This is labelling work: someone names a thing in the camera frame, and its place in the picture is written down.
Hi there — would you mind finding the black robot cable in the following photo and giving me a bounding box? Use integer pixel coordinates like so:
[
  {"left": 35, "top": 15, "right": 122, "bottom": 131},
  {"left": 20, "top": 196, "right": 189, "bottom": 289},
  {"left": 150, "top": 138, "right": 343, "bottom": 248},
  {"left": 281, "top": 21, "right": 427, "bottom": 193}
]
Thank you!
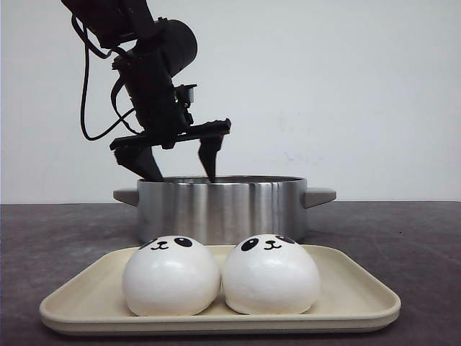
[{"left": 70, "top": 14, "right": 142, "bottom": 142}]

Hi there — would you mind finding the beige rectangular tray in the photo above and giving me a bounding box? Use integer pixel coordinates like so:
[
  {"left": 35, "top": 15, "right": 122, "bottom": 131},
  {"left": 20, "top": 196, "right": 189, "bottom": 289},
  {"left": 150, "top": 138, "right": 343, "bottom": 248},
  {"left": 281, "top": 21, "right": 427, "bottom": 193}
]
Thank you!
[{"left": 39, "top": 245, "right": 401, "bottom": 336}]

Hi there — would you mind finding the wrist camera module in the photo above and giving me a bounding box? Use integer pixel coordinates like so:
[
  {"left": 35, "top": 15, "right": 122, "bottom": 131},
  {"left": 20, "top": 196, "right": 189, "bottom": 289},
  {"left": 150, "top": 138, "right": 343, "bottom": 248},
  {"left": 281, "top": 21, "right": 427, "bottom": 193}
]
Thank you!
[{"left": 174, "top": 84, "right": 197, "bottom": 109}]

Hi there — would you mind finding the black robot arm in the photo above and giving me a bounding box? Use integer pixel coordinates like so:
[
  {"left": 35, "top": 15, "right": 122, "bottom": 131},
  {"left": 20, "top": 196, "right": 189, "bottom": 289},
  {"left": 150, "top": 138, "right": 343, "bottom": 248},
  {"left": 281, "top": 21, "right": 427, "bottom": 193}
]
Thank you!
[{"left": 63, "top": 0, "right": 231, "bottom": 182}]

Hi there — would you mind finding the stainless steel pot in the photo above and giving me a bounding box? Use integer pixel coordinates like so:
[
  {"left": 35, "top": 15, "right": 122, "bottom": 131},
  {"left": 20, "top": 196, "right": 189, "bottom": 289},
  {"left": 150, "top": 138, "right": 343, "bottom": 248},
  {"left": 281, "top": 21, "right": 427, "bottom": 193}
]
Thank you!
[{"left": 113, "top": 176, "right": 336, "bottom": 245}]

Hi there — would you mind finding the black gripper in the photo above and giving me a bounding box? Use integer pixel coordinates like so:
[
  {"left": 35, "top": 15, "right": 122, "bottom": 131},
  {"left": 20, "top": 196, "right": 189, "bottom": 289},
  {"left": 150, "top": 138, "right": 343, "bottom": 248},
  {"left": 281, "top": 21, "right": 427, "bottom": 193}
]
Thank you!
[{"left": 110, "top": 50, "right": 231, "bottom": 181}]

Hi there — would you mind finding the white panda bun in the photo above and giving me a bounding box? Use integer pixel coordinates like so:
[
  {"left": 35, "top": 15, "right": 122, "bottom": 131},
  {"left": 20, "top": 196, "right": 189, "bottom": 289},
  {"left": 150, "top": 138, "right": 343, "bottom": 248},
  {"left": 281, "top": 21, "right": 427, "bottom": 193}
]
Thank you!
[
  {"left": 222, "top": 234, "right": 321, "bottom": 314},
  {"left": 122, "top": 235, "right": 220, "bottom": 316}
]

